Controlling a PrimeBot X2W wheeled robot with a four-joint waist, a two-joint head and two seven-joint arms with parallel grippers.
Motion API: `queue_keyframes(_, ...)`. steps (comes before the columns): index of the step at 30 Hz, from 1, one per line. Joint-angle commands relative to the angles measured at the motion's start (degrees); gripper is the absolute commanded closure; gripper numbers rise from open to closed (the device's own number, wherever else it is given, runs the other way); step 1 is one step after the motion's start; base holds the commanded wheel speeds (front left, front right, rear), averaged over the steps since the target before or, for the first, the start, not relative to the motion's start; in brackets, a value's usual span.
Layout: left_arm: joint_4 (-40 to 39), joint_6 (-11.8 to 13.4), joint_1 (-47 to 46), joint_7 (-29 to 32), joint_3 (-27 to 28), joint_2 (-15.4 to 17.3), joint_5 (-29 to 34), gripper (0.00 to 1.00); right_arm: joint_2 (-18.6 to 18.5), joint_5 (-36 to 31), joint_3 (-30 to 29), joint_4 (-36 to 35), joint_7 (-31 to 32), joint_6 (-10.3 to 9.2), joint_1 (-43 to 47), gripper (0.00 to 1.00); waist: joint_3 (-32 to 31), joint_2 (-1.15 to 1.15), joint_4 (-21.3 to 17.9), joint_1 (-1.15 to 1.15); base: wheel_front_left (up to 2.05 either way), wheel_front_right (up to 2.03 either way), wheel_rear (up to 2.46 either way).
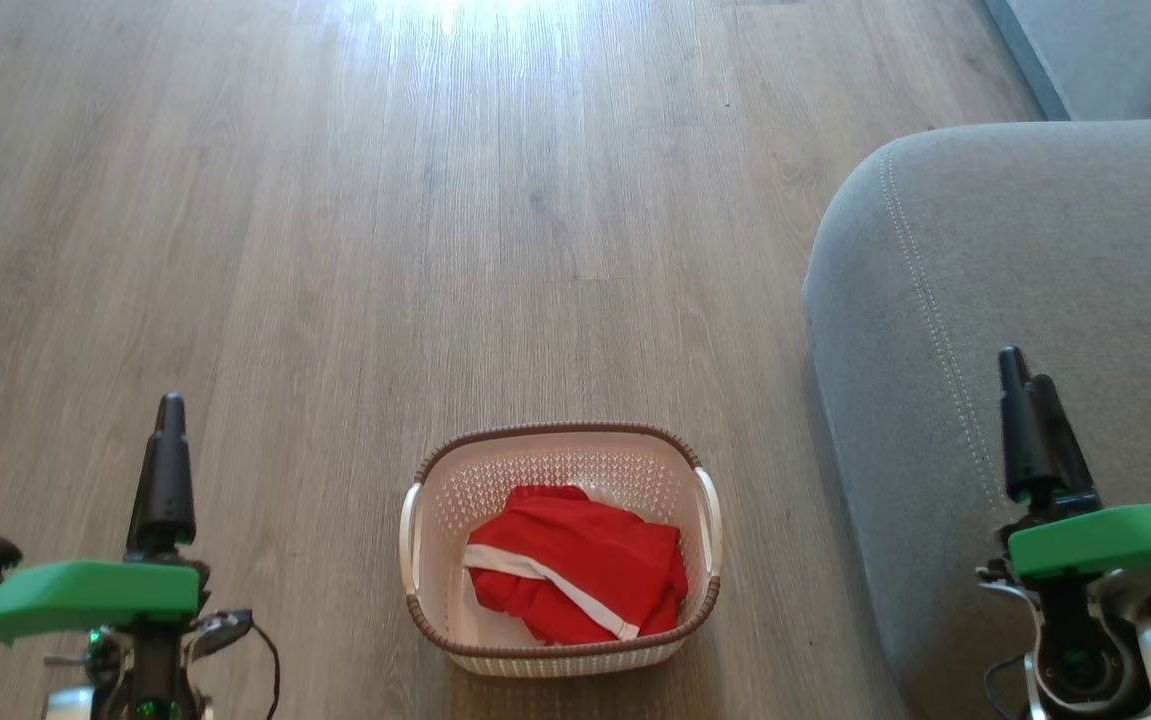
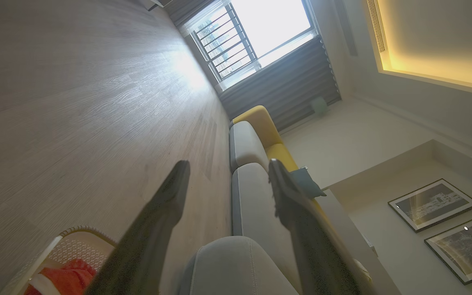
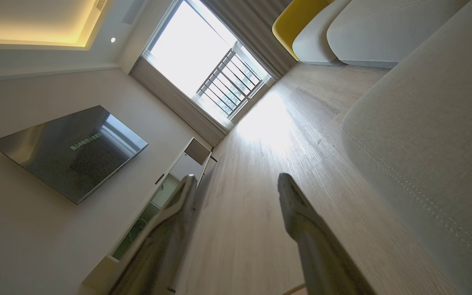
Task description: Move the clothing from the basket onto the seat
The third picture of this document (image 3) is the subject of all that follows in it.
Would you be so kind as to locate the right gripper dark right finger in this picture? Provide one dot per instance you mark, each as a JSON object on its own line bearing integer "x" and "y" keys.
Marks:
{"x": 322, "y": 254}

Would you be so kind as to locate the grey pleated curtain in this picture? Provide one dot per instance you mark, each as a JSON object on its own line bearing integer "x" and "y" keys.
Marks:
{"x": 256, "y": 28}
{"x": 178, "y": 102}

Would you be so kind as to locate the bright large window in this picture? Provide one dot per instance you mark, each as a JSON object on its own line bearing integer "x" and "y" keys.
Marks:
{"x": 190, "y": 49}

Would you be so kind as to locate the metal balcony railing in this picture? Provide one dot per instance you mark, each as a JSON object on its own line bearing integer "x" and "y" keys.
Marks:
{"x": 229, "y": 84}

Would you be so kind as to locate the black flat television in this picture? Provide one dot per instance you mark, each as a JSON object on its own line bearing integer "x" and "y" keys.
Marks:
{"x": 71, "y": 155}

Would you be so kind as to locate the white television cabinet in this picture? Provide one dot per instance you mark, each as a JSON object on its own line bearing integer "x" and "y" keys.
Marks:
{"x": 186, "y": 168}

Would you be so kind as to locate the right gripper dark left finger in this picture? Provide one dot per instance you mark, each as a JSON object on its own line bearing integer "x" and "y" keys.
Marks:
{"x": 166, "y": 241}

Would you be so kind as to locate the grey sofa section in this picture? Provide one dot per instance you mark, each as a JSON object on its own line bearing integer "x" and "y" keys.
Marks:
{"x": 383, "y": 32}

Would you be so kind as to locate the grey fabric sofa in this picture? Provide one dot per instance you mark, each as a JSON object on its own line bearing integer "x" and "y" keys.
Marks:
{"x": 436, "y": 143}

